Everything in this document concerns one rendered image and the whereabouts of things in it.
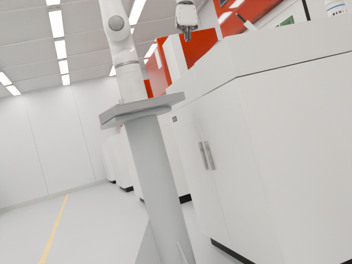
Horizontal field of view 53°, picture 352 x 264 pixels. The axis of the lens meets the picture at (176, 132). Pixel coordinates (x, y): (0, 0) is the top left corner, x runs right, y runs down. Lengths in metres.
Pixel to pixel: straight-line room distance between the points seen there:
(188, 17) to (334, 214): 1.05
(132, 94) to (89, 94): 8.12
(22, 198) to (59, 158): 1.30
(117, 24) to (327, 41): 0.87
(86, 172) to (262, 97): 8.48
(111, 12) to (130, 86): 0.33
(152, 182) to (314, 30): 0.91
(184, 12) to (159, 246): 1.08
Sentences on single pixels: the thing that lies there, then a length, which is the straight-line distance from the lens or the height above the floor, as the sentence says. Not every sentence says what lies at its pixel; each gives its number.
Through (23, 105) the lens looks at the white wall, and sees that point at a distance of 9.79.
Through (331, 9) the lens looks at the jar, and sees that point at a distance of 1.67.
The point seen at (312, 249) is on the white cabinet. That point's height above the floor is 0.17.
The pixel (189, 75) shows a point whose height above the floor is 0.93.
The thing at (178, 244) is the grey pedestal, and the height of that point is 0.20.
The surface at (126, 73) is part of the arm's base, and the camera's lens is 1.66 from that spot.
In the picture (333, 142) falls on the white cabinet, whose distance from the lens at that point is 1.44.
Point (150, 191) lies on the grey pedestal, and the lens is 1.63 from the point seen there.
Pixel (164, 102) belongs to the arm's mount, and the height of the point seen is 0.83.
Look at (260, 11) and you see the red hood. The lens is 2.17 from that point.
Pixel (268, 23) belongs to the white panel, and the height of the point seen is 1.17.
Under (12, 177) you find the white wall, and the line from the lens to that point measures 9.71.
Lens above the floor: 0.67
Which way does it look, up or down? 1 degrees up
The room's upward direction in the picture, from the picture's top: 15 degrees counter-clockwise
